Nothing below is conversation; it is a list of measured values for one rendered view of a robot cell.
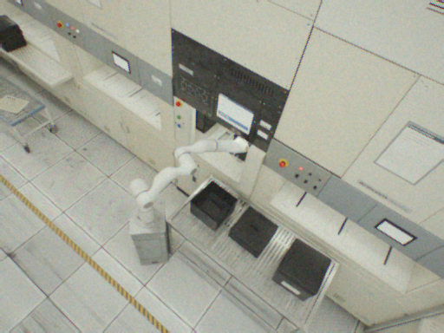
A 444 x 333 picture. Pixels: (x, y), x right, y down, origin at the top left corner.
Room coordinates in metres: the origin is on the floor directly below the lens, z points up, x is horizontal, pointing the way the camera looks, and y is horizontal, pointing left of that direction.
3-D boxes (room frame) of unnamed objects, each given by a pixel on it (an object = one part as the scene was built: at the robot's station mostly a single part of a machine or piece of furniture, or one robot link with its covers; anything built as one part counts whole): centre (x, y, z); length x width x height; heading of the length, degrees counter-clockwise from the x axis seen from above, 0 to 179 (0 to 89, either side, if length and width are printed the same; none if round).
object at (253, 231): (1.03, -0.34, 0.83); 0.29 x 0.29 x 0.13; 60
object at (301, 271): (0.76, -0.69, 0.89); 0.29 x 0.29 x 0.25; 65
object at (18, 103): (2.21, 2.47, 0.47); 0.31 x 0.23 x 0.02; 83
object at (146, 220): (1.01, 0.53, 0.85); 0.19 x 0.19 x 0.18
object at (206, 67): (1.94, -0.11, 0.98); 0.95 x 0.88 x 1.95; 151
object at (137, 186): (1.04, 0.55, 1.07); 0.19 x 0.12 x 0.24; 41
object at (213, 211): (1.18, 0.02, 0.85); 0.28 x 0.28 x 0.17; 60
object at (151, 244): (1.01, 0.53, 0.38); 0.28 x 0.28 x 0.76; 16
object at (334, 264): (0.96, -0.34, 0.38); 1.30 x 0.60 x 0.76; 61
